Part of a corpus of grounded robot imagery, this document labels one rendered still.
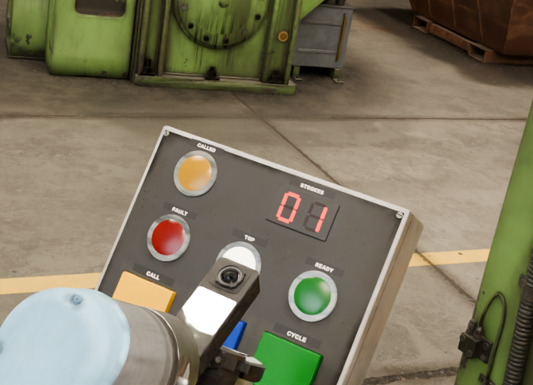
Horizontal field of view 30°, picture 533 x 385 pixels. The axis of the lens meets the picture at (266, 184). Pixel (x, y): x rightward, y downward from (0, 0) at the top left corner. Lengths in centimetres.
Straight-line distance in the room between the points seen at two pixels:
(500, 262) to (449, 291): 250
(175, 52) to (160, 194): 433
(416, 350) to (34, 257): 133
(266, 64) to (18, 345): 499
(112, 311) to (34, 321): 5
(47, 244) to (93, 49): 209
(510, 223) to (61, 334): 69
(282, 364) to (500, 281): 31
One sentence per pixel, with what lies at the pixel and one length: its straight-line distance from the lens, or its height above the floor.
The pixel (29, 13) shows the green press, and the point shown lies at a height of 26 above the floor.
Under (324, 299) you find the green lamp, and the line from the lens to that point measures 113.
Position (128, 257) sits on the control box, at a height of 105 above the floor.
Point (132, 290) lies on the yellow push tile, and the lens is 122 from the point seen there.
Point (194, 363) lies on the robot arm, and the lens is 82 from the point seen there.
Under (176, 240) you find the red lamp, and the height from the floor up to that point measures 109.
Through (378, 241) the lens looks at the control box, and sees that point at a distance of 113.
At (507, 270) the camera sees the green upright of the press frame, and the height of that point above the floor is 111.
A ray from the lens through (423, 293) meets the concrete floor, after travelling 371.
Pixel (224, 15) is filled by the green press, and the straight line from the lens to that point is 551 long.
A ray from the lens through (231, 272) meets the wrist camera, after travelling 91.
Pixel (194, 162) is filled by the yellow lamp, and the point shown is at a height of 118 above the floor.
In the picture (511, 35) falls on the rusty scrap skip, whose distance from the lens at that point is 733.
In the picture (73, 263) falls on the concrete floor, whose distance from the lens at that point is 351.
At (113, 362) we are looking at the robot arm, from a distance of 71.
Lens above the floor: 161
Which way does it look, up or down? 22 degrees down
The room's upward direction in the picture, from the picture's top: 10 degrees clockwise
